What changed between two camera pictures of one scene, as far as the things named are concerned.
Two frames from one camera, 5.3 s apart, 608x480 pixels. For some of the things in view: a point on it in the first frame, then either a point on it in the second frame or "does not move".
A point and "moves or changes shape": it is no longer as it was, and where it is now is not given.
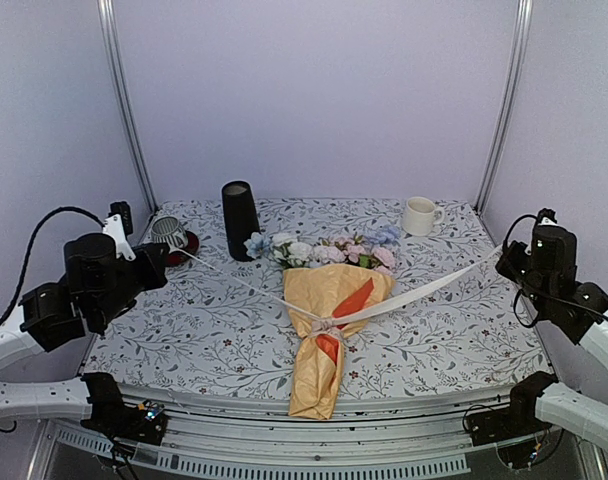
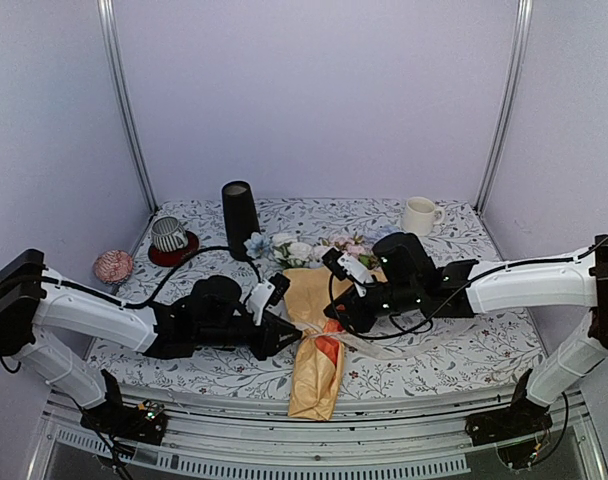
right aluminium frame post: [516, 76] does not move
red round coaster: [179, 258] does not move
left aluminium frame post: [121, 102] does not move
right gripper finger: [515, 262] -> [341, 309]
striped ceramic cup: [167, 230] does not move
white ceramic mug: [419, 216] does not move
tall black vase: [241, 217] does not move
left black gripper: [155, 268] -> [275, 328]
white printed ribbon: [328, 329] moves or changes shape
